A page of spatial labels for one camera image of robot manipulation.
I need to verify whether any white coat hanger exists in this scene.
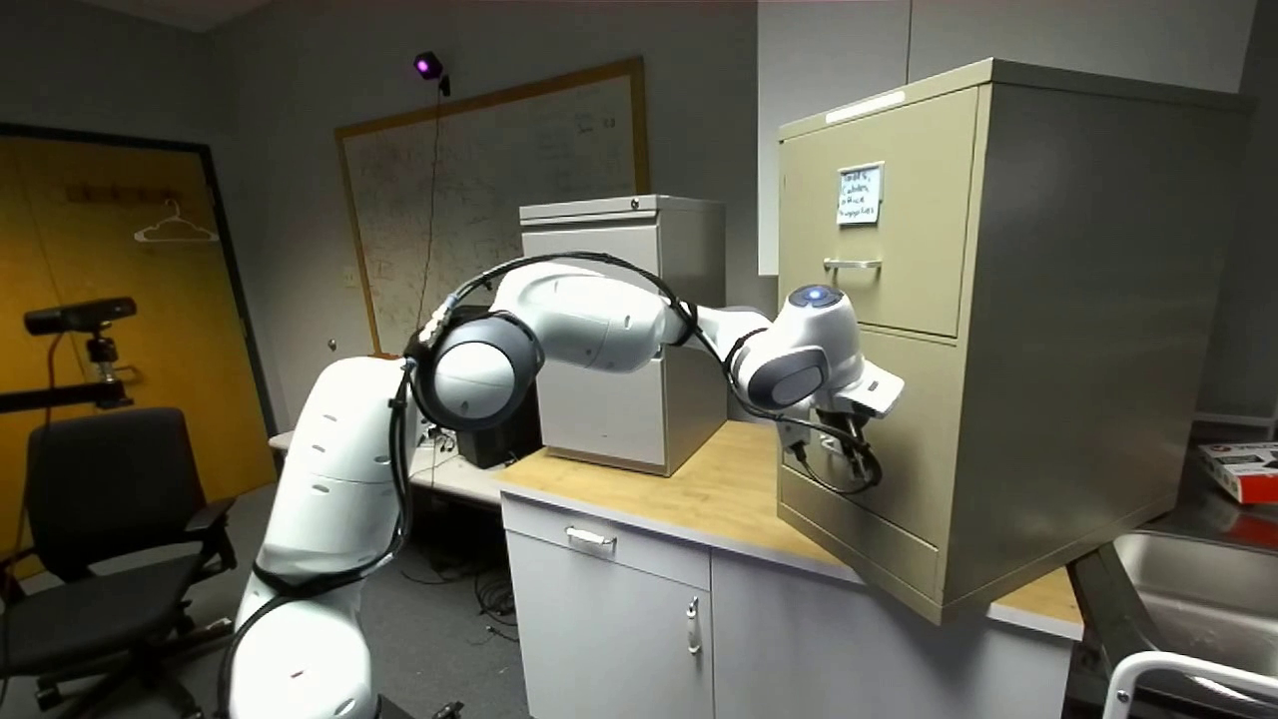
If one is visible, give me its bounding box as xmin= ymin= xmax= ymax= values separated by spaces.
xmin=126 ymin=204 xmax=222 ymax=252

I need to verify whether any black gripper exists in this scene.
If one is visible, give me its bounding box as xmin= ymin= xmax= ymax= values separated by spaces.
xmin=793 ymin=410 xmax=881 ymax=494

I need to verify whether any purple lit camera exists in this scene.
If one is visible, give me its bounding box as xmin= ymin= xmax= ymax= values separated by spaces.
xmin=407 ymin=48 xmax=456 ymax=99

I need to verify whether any beige metal filing cabinet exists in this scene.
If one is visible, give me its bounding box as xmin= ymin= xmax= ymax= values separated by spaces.
xmin=773 ymin=54 xmax=1253 ymax=631

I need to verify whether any red and white box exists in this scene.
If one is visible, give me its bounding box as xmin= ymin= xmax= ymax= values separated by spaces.
xmin=1193 ymin=434 xmax=1278 ymax=512

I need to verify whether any wood framed whiteboard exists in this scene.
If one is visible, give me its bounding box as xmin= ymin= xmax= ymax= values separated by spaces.
xmin=332 ymin=54 xmax=657 ymax=362

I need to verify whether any yellow door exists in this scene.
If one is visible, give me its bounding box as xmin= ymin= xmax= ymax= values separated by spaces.
xmin=0 ymin=119 xmax=279 ymax=562

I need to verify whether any stainless steel sink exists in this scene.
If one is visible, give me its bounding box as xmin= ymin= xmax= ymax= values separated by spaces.
xmin=1062 ymin=524 xmax=1278 ymax=719

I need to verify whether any silver counter drawer handle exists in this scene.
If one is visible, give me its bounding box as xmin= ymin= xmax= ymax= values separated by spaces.
xmin=561 ymin=524 xmax=618 ymax=560

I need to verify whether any white paper drawer label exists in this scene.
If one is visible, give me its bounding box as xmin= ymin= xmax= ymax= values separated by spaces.
xmin=829 ymin=160 xmax=890 ymax=232

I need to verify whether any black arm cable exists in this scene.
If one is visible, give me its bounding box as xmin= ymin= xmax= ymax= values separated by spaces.
xmin=216 ymin=249 xmax=890 ymax=642

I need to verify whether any grey counter with wooden top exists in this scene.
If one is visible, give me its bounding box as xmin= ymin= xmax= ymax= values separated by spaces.
xmin=495 ymin=416 xmax=1088 ymax=719

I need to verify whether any silver counter door handle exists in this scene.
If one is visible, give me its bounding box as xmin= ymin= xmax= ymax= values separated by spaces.
xmin=680 ymin=590 xmax=706 ymax=662

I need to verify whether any black office chair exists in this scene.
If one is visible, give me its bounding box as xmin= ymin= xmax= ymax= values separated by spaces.
xmin=0 ymin=405 xmax=247 ymax=719

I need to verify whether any silver labelled drawer handle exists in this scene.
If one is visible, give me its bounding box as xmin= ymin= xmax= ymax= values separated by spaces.
xmin=819 ymin=252 xmax=887 ymax=292

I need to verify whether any white metal rack frame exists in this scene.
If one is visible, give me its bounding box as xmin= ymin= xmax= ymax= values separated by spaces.
xmin=1099 ymin=642 xmax=1278 ymax=719

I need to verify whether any black camera stand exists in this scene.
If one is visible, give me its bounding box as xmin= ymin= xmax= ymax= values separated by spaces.
xmin=0 ymin=333 xmax=139 ymax=418

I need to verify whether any beige labelled filing cabinet drawer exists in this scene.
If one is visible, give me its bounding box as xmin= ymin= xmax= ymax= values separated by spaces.
xmin=773 ymin=85 xmax=988 ymax=344

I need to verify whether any small grey metal cabinet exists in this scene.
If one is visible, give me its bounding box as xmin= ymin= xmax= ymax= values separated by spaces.
xmin=513 ymin=192 xmax=736 ymax=480

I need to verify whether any black bar camera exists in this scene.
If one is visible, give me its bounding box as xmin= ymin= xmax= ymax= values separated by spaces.
xmin=19 ymin=292 xmax=139 ymax=338

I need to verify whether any beige plain filing cabinet drawer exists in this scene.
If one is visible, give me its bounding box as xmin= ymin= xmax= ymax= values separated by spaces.
xmin=773 ymin=316 xmax=965 ymax=562

